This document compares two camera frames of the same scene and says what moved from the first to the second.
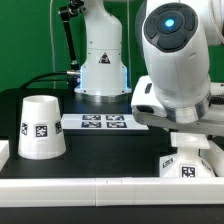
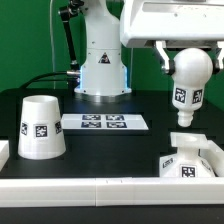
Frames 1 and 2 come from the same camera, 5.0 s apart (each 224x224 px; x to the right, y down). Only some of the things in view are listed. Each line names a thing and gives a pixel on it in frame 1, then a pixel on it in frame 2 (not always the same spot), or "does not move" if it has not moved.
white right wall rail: x=215 y=158 does not move
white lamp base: x=186 y=162 does not move
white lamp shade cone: x=41 y=133 does not move
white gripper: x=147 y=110 to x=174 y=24
